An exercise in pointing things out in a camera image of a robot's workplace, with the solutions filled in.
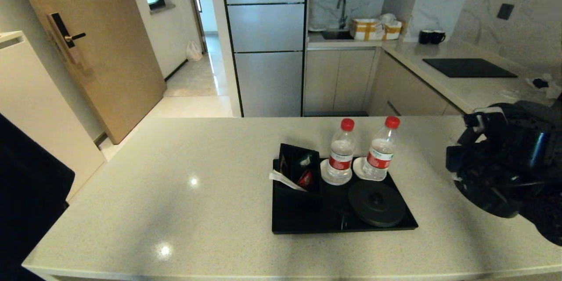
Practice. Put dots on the pale paper packet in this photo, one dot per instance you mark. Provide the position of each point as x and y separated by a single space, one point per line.
284 161

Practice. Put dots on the white crumpled cloth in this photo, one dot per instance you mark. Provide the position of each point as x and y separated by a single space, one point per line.
554 90

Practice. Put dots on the cardboard box with yellow tape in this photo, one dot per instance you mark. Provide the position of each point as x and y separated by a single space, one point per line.
369 30

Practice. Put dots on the dark kitchen faucet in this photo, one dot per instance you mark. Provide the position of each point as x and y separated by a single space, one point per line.
342 11

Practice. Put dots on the white paper stick sachet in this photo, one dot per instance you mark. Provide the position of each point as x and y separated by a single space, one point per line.
285 180

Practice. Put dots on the beige kitchen base cabinet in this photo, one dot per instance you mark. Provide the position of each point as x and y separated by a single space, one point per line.
342 81

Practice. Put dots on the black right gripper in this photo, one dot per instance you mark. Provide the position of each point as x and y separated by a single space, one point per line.
463 158

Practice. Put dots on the black wall socket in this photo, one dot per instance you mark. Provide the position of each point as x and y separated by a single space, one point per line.
504 12

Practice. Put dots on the round black kettle base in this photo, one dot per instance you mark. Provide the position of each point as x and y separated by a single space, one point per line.
376 204

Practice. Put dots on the person in black clothes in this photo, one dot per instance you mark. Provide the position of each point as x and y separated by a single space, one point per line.
26 202

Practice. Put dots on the black power adapter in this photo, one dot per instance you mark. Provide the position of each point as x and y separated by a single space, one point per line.
539 83

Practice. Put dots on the red plastic snack bag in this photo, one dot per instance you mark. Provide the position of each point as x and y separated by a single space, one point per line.
305 179

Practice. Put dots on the black mug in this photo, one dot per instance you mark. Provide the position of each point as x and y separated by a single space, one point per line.
437 37
423 37

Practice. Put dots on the light wooden door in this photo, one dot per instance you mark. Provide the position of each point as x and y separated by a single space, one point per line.
101 52

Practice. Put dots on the clear water bottle red cap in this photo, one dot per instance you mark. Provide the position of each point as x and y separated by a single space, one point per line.
340 153
381 151

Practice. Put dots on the white plastic bag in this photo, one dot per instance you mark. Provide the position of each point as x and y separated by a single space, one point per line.
193 52

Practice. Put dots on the black electronic door lock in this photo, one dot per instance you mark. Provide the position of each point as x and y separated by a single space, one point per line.
61 30

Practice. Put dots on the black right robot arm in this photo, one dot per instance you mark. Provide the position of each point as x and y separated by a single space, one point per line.
544 219

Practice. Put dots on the silver refrigerator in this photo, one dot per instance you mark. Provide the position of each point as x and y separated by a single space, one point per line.
265 30

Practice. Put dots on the white round coaster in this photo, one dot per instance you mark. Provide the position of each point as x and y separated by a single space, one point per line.
359 171
327 178

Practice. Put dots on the black induction cooktop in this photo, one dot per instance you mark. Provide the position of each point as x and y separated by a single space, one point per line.
467 69

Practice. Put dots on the black condiment organizer box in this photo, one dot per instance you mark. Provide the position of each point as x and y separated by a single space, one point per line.
290 197

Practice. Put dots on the steel kitchen sink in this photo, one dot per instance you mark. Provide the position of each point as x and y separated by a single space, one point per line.
336 35

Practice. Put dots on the black rectangular serving tray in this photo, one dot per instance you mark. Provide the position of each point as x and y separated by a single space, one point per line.
298 219

